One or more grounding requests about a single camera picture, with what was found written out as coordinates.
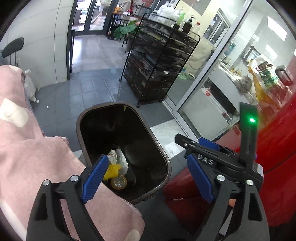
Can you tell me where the pink polka dot blanket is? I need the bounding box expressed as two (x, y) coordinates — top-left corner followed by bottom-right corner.
(1, 65), (145, 240)

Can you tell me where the yellow foam fruit net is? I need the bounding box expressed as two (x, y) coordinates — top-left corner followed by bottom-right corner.
(103, 164), (121, 181)

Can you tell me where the dark pump bottle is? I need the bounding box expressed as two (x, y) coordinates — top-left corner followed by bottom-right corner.
(182, 16), (195, 35)

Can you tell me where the glass double door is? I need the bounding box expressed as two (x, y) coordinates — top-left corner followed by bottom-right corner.
(72, 0), (111, 35)

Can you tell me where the black metal drawer rack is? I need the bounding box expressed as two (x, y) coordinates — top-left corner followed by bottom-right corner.
(120, 13), (201, 108)

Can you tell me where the dark brown trash bin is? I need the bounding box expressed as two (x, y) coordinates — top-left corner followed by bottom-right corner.
(76, 102), (171, 204)

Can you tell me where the black round stool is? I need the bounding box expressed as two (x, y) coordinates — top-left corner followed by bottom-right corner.
(1, 37), (25, 67)

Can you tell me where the green potted plant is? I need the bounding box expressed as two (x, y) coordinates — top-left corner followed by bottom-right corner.
(113, 21), (140, 40)

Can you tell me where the white plastic wrapper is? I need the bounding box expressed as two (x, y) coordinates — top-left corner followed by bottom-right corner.
(107, 149), (128, 176)

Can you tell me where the white plastic bag on floor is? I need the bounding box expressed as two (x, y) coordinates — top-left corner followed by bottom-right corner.
(24, 69), (39, 103)

